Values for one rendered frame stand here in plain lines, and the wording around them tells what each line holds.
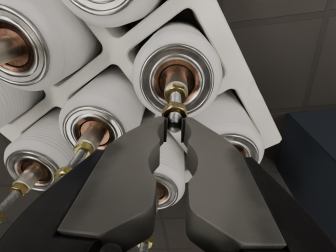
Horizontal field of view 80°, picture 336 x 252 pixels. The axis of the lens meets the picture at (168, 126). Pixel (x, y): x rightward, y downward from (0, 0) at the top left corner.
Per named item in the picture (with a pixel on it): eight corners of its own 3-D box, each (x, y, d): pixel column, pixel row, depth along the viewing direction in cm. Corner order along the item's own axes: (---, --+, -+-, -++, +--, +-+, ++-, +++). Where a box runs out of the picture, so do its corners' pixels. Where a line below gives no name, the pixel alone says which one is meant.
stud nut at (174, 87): (163, 99, 19) (162, 102, 18) (167, 81, 18) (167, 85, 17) (183, 104, 19) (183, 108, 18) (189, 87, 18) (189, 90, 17)
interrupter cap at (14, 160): (-4, 153, 27) (-8, 157, 27) (44, 143, 26) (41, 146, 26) (29, 191, 31) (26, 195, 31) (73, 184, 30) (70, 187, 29)
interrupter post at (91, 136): (94, 142, 26) (83, 159, 23) (82, 128, 25) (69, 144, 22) (109, 136, 25) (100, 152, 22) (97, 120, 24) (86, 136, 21)
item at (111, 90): (121, 112, 44) (88, 172, 28) (94, 72, 39) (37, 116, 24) (160, 94, 41) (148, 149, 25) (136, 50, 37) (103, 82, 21)
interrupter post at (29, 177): (24, 164, 28) (6, 182, 25) (38, 161, 28) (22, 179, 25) (34, 177, 29) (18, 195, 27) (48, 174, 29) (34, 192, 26)
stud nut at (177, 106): (159, 119, 15) (158, 124, 15) (164, 99, 14) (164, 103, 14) (184, 125, 15) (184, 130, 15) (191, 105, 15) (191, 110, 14)
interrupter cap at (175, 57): (142, 112, 23) (141, 115, 23) (138, 41, 19) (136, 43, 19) (208, 115, 23) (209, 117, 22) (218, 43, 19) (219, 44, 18)
